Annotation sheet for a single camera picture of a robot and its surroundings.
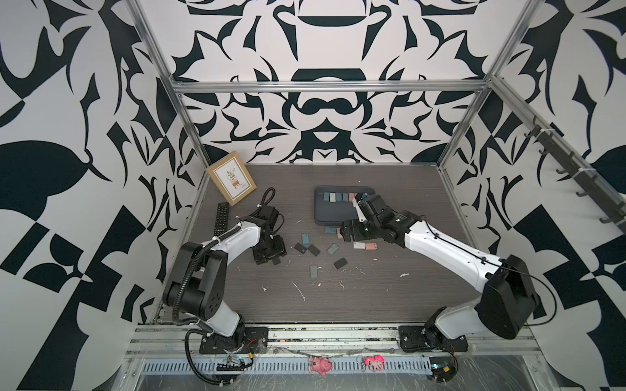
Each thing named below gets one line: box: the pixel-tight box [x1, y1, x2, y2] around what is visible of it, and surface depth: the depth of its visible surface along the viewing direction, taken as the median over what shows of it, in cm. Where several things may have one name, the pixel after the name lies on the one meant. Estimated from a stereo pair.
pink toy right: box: [363, 355, 385, 373], surface depth 72 cm
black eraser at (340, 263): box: [333, 257, 349, 270], surface depth 92 cm
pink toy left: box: [308, 355, 333, 378], surface depth 70 cm
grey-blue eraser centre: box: [326, 242, 340, 256], surface depth 95 cm
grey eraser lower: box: [309, 264, 318, 279], surface depth 89 cm
